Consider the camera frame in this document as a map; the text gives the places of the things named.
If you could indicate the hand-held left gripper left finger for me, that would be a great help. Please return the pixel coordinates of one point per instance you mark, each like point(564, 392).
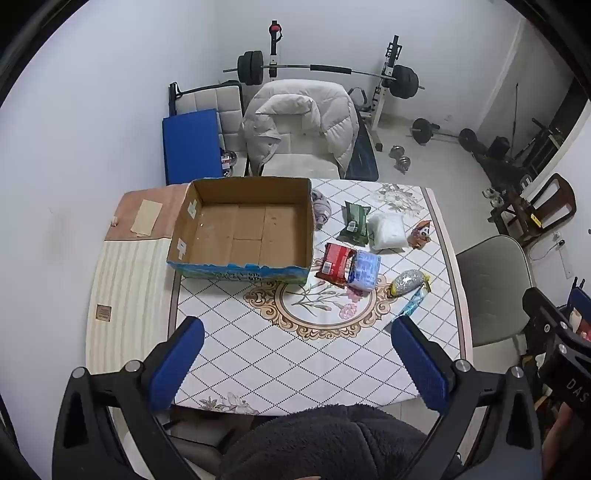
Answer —
point(178, 364)

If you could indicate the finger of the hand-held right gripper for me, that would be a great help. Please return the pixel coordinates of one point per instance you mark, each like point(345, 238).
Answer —
point(579, 300)
point(545, 309)

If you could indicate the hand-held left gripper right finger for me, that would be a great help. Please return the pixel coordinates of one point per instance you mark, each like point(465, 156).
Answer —
point(422, 364)

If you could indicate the long light blue packet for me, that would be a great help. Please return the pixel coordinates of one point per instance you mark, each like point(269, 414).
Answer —
point(411, 304)

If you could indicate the silver glitter bag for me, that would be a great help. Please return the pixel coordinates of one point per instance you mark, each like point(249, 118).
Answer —
point(406, 281)

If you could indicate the blue tissue packet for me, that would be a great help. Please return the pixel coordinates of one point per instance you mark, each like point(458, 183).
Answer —
point(364, 270)

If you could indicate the orange snack packet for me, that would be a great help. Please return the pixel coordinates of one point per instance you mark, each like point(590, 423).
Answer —
point(420, 235)

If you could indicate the red snack packet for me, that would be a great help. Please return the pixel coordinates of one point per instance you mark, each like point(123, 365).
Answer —
point(334, 263)

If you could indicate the white powder bag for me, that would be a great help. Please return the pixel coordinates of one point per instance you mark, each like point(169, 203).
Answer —
point(388, 230)

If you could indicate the cardboard box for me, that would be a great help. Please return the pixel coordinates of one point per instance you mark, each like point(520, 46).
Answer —
point(249, 230)

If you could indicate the green soft packet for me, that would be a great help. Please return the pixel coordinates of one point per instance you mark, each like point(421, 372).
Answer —
point(354, 221)

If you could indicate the grey cloth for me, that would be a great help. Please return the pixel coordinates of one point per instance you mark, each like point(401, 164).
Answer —
point(321, 207)

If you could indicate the person's right hand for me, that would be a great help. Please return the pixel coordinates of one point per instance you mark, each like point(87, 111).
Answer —
point(558, 434)

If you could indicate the grey plastic chair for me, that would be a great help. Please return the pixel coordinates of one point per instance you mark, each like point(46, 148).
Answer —
point(494, 286)

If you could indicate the cream and pink table mat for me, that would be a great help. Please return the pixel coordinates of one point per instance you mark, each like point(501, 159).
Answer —
point(129, 286)

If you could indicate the diamond patterned floral tablecloth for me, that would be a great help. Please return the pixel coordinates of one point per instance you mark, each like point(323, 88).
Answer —
point(277, 350)

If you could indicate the dark wooden chair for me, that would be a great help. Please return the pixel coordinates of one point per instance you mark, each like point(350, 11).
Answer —
point(549, 203)

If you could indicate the person's dark fleece clothing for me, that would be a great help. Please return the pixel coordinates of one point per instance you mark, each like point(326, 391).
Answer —
point(332, 443)

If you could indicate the pair of white shoes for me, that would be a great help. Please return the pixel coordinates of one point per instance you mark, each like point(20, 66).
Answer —
point(494, 196)

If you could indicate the beige paper sheet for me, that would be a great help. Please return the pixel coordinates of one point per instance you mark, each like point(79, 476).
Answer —
point(145, 217)

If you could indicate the black gym equipment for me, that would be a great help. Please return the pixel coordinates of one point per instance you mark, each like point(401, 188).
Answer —
point(498, 159)

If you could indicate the dark storage shelf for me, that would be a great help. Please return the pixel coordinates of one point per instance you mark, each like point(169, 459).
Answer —
point(558, 129)

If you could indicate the shiny metal container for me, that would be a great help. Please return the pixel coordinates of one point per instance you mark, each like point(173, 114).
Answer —
point(228, 161)

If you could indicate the dark weight bench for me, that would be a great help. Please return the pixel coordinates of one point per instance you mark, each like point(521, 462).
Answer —
point(364, 157)

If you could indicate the blue folded exercise mat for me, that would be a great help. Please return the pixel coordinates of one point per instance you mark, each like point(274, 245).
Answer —
point(191, 147)

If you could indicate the short barbell with black plates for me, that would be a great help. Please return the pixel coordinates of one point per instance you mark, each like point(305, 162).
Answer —
point(422, 129)

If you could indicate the white upholstered chair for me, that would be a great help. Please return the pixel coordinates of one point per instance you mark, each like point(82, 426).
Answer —
point(300, 164)

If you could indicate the white quilted padded chair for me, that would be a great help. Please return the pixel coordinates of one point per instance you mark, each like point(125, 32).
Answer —
point(217, 101)

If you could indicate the white bench press rack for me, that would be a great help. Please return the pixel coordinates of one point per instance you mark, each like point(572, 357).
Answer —
point(384, 90)

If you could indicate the white puffer jacket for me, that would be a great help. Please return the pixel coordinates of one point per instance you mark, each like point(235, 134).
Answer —
point(300, 110)

